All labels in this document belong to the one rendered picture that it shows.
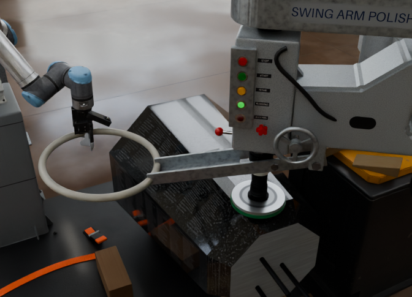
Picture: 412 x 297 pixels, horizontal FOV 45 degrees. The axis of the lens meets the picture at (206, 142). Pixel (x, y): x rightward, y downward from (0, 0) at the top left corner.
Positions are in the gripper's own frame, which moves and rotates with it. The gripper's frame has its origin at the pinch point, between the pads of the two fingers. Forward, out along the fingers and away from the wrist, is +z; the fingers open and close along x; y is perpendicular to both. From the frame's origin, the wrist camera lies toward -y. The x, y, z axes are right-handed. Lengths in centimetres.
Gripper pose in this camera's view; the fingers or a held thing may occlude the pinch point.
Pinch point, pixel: (92, 144)
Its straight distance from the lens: 230.7
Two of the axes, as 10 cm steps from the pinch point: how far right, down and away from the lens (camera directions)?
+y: -9.5, 1.3, -2.9
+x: 3.1, 5.2, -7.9
